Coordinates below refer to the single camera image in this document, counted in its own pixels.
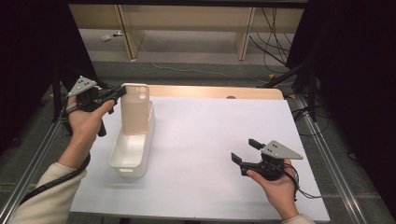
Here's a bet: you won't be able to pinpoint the black cables by stand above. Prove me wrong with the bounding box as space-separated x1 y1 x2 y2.
290 104 332 138

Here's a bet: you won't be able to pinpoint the light wooden table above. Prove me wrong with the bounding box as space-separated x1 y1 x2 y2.
147 84 285 101

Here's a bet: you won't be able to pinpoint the black curtain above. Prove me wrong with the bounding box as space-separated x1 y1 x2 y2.
0 0 98 153
285 0 396 216

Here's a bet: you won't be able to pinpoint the white plastic storage bin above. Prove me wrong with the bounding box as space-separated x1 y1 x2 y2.
108 100 156 179

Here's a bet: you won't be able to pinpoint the person's right hand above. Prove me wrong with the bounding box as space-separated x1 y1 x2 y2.
246 159 301 220

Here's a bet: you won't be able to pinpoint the light wooden shelf unit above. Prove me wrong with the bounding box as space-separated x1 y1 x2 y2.
68 3 304 62

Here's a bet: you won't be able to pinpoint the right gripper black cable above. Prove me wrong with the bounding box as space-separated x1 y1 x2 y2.
281 162 323 202

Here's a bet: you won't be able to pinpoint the white floor cable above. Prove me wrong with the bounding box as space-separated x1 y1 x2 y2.
136 34 272 85

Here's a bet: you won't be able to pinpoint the person's left hand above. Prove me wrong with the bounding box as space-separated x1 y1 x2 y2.
63 95 116 166

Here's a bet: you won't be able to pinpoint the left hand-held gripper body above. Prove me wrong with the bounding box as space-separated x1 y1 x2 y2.
66 75 110 138

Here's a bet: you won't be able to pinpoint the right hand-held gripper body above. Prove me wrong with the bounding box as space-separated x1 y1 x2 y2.
238 139 304 182

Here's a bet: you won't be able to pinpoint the white table sheet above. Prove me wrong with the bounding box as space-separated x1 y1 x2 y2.
70 95 332 223

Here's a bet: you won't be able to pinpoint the beige phone case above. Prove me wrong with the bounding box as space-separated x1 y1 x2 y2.
120 82 151 136

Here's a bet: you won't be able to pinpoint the metal floor rail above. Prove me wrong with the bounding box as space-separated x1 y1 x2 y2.
295 92 372 224
0 119 64 222

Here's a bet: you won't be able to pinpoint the bundle of black floor cables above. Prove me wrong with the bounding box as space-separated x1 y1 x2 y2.
248 7 297 66

